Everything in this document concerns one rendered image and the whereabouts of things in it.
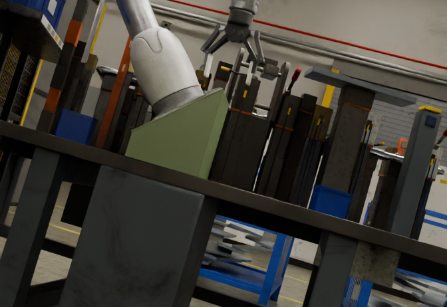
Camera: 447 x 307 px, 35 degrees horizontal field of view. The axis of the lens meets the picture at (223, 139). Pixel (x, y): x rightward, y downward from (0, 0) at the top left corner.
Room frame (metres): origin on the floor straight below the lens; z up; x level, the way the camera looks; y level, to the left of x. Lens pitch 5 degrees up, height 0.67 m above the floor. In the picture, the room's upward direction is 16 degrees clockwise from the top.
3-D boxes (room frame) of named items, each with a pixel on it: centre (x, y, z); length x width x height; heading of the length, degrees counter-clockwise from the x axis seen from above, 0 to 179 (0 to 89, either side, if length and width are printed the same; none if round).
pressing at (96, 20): (2.64, 0.59, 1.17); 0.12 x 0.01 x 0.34; 5
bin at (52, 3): (2.21, 0.73, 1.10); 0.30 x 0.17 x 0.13; 1
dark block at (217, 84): (2.45, 0.07, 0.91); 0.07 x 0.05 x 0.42; 5
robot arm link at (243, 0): (2.11, 0.06, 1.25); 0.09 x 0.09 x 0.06
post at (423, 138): (2.39, -0.65, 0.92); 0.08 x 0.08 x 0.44; 5
